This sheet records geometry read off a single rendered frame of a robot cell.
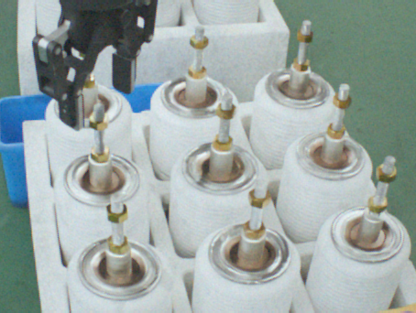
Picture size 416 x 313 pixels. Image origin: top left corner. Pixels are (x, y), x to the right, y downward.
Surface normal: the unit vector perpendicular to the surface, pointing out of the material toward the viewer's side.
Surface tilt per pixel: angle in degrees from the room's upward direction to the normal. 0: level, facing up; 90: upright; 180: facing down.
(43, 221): 0
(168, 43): 90
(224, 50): 90
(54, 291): 0
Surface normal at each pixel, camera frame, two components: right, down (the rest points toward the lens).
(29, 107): 0.22, 0.58
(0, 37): 0.06, -0.79
